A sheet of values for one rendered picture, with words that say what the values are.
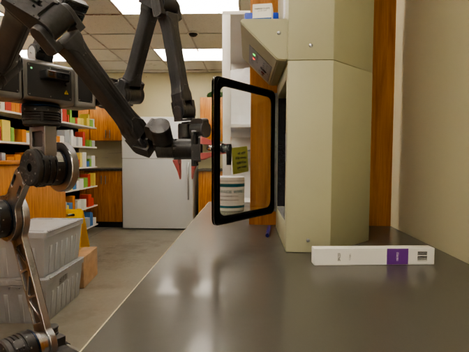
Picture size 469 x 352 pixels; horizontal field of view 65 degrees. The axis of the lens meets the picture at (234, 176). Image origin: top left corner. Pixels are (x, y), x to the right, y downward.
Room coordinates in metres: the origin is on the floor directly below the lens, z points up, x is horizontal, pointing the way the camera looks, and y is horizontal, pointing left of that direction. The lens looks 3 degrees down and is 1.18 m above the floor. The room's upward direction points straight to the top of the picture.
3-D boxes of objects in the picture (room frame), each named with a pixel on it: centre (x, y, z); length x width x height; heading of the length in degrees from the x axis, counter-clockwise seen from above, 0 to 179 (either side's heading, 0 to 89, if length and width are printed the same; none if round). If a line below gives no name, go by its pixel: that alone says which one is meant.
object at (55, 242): (2.78, 1.48, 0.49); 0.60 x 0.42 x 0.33; 178
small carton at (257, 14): (0.99, -0.07, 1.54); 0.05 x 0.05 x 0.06; 81
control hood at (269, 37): (1.06, -0.08, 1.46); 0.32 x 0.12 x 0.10; 178
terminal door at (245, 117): (1.09, -0.04, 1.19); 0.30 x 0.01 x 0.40; 142
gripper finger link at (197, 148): (1.08, 0.07, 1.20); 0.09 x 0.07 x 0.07; 88
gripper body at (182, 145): (1.08, 0.14, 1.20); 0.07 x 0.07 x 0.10; 88
